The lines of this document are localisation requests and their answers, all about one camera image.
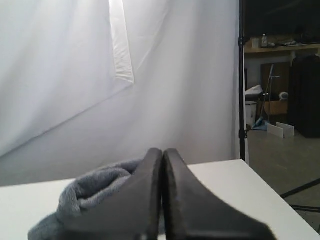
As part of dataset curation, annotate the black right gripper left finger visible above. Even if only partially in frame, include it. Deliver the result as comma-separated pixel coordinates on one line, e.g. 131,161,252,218
57,148,163,240

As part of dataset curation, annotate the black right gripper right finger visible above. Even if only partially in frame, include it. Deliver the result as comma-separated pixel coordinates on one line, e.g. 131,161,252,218
162,148,275,240

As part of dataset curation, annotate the grey fluffy towel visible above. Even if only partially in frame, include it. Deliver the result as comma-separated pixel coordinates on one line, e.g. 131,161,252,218
27,157,166,240

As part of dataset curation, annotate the black backdrop stand pole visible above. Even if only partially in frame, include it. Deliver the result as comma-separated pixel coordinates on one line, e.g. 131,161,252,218
238,0,248,162

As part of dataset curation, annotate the white bin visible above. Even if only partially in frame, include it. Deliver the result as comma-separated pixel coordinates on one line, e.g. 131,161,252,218
245,101,257,126

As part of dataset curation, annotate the white board on floor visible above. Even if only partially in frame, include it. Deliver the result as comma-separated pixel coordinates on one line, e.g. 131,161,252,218
267,122,295,139

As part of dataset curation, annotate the cardboard box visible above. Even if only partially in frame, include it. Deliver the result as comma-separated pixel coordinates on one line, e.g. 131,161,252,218
263,100,288,116

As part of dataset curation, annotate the white backdrop cloth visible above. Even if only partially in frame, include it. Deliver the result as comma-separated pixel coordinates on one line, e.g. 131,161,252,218
0,0,240,186

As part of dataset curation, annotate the black cabinet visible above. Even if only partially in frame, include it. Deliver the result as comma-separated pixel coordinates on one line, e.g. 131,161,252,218
287,55,320,138

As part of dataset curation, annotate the wooden shelf with clutter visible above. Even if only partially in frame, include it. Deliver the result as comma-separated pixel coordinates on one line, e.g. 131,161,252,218
244,34,320,59

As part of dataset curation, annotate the blue-handled mop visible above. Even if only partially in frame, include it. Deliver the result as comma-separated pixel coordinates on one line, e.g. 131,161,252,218
252,63,279,131

